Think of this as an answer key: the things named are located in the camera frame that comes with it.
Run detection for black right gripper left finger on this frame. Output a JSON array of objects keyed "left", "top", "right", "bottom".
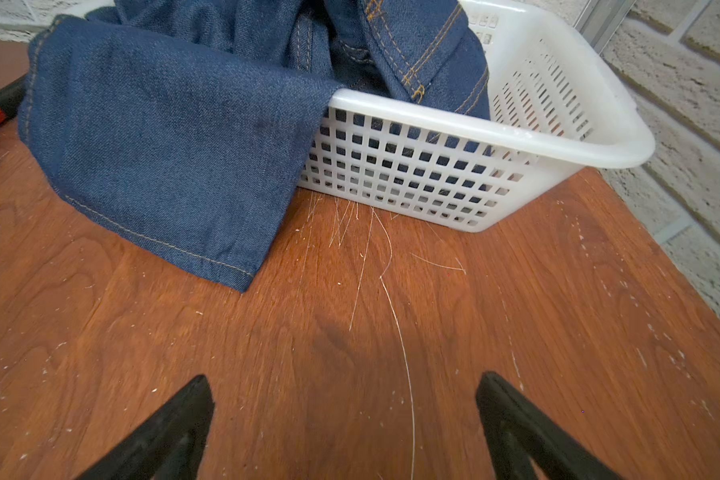
[{"left": 79, "top": 375, "right": 215, "bottom": 479}]

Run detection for white plastic perforated basket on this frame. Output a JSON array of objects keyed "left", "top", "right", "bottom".
[{"left": 299, "top": 1, "right": 655, "bottom": 232}]

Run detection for blue denim trousers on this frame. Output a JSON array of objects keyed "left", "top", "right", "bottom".
[{"left": 18, "top": 1, "right": 489, "bottom": 292}]

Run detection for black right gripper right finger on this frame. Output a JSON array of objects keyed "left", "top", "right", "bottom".
[{"left": 476, "top": 371, "right": 620, "bottom": 479}]

